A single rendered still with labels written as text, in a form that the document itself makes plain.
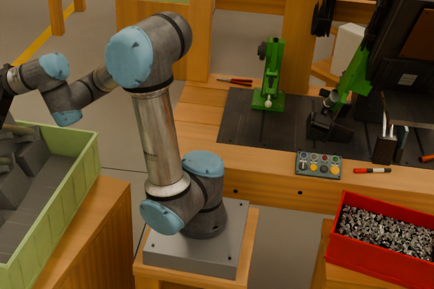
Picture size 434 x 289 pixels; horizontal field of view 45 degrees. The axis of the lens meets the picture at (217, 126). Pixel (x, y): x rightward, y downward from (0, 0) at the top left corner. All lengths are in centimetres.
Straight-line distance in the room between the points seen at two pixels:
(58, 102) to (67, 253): 48
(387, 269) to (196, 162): 64
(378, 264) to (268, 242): 125
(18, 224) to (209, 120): 80
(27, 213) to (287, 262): 143
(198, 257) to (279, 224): 148
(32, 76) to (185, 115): 79
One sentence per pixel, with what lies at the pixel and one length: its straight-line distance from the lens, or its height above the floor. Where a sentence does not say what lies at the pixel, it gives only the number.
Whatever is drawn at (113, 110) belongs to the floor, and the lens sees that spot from 378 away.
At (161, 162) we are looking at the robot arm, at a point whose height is 123.
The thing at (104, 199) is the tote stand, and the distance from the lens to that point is 182.
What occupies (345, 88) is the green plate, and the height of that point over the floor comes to 112.
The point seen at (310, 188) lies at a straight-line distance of 181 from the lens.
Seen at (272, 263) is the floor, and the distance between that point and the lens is 271.
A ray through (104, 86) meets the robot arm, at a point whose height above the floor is 127.
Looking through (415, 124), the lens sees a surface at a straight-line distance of 176.
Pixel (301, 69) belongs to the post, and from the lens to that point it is 224.
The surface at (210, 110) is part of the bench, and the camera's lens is 211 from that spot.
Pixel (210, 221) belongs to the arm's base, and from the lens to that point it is 148.
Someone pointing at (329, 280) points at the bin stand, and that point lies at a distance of 162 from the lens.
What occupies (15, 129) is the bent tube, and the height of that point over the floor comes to 101.
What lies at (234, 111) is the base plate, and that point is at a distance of 208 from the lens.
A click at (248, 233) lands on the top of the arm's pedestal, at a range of 162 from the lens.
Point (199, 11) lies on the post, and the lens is 217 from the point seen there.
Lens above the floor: 199
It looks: 33 degrees down
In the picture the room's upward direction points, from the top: 4 degrees clockwise
